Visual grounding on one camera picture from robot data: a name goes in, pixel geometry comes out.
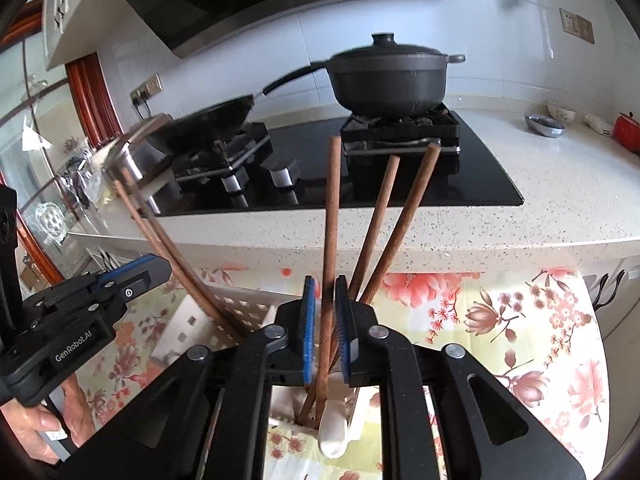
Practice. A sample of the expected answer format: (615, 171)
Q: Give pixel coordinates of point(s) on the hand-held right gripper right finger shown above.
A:
(342, 330)

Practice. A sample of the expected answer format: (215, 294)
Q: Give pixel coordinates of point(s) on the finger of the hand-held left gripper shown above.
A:
(135, 266)
(127, 292)

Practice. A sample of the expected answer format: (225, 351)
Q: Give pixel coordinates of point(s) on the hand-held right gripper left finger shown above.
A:
(310, 330)

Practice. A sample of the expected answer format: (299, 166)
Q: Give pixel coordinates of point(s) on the brown wooden chopstick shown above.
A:
(331, 220)
(405, 210)
(375, 220)
(165, 255)
(180, 255)

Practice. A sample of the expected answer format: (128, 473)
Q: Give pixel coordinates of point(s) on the white perforated plastic basket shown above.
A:
(235, 305)

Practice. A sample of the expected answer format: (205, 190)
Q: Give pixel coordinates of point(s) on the person's left hand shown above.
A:
(25, 430)

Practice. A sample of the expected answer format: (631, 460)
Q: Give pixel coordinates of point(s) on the silver foil bag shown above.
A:
(82, 180)

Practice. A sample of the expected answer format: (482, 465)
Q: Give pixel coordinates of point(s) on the white ceramic spoon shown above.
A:
(332, 435)

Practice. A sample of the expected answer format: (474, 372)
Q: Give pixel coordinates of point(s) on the stainless steel pot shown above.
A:
(130, 160)

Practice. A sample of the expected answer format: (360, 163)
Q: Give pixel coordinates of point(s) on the black glass gas stove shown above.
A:
(350, 195)

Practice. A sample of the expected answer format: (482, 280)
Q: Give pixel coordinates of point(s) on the black frying pan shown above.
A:
(210, 125)

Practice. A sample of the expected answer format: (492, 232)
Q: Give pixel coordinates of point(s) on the floral tablecloth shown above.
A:
(525, 360)

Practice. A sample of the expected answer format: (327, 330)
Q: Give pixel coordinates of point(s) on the black lidded pot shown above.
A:
(390, 80)

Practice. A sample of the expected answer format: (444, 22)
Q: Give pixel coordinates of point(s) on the white base cabinet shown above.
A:
(622, 340)

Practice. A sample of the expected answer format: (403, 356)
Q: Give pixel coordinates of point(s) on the small steel bowl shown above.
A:
(544, 126)

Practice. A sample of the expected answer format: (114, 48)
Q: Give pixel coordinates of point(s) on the black range hood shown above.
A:
(250, 0)

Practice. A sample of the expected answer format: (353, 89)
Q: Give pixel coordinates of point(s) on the patterned ceramic bowl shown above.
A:
(561, 109)

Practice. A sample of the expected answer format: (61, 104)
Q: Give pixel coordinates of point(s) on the red enamel pot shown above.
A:
(629, 132)

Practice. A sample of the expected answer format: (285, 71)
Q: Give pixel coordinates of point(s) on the red wooden door frame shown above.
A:
(92, 100)

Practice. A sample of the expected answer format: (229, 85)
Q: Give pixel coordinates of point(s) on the gold wall socket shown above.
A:
(576, 25)
(146, 89)

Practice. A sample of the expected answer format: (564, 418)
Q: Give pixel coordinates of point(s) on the white wall cabinet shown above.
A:
(75, 10)

